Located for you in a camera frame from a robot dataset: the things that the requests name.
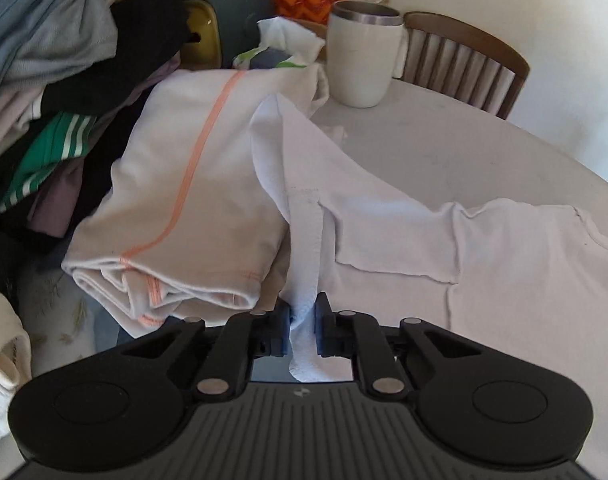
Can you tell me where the white insulated mug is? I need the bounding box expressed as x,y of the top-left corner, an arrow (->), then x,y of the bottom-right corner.
325,0 -> 407,108

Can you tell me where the blue patterned table mat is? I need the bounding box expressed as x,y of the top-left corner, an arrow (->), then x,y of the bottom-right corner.
18,264 -> 130,376

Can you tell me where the brown wooden chair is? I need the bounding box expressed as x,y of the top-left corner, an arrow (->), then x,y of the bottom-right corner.
398,12 -> 530,120

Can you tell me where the pile of mixed clothes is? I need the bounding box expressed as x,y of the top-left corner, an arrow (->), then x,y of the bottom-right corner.
0,0 -> 191,285

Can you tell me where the tissue pack green white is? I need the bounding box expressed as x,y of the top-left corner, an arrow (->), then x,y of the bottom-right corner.
232,16 -> 325,70

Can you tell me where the cream garment with orange stripe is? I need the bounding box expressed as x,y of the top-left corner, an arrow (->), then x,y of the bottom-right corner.
62,64 -> 329,337

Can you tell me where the dark bin with yellow rim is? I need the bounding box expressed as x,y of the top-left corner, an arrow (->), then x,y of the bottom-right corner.
180,0 -> 275,70

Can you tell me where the white sweatshirt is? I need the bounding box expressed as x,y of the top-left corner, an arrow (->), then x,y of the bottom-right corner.
249,96 -> 608,388

